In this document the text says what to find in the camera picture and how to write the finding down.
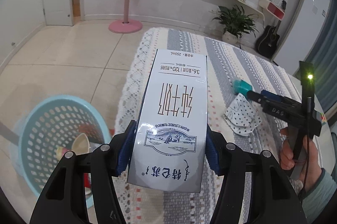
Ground polka dot paper wrapper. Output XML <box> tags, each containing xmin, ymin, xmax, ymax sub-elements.
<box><xmin>224</xmin><ymin>94</ymin><xmax>262</xmax><ymax>137</ymax></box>

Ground teal tissue pack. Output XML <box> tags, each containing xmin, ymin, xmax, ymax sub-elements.
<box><xmin>233</xmin><ymin>79</ymin><xmax>253</xmax><ymax>96</ymax></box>

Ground white blue milk carton box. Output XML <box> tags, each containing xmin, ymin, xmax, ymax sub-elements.
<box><xmin>127</xmin><ymin>49</ymin><xmax>208</xmax><ymax>193</ymax></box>

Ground orange plastic bag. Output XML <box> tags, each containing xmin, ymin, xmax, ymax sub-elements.
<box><xmin>78</xmin><ymin>124</ymin><xmax>103</xmax><ymax>144</ymax></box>

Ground person right hand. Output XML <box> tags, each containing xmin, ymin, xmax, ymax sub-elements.
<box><xmin>279</xmin><ymin>136</ymin><xmax>322</xmax><ymax>192</ymax></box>

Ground colourful puzzle cube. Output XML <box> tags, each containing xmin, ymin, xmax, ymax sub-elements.
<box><xmin>318</xmin><ymin>112</ymin><xmax>327</xmax><ymax>125</ymax></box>

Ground striped woven tablecloth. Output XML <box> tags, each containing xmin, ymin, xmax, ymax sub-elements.
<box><xmin>114</xmin><ymin>28</ymin><xmax>300</xmax><ymax>223</ymax></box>

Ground light blue plastic waste basket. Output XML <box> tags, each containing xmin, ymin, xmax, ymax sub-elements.
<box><xmin>11</xmin><ymin>95</ymin><xmax>112</xmax><ymax>196</ymax></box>

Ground black acoustic guitar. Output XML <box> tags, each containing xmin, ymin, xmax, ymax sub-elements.
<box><xmin>255</xmin><ymin>20</ymin><xmax>281</xmax><ymax>59</ymax></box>

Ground white refrigerator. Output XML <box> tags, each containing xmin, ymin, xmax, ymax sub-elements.
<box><xmin>273</xmin><ymin>0</ymin><xmax>331</xmax><ymax>75</ymax></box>

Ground green potted plant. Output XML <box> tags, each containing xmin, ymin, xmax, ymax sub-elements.
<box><xmin>213</xmin><ymin>5</ymin><xmax>259</xmax><ymax>45</ymax></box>

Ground pink coat stand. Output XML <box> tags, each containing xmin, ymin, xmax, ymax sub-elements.
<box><xmin>108</xmin><ymin>0</ymin><xmax>143</xmax><ymax>34</ymax></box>

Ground red white wall box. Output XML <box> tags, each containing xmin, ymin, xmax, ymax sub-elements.
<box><xmin>258</xmin><ymin>0</ymin><xmax>285</xmax><ymax>21</ymax></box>

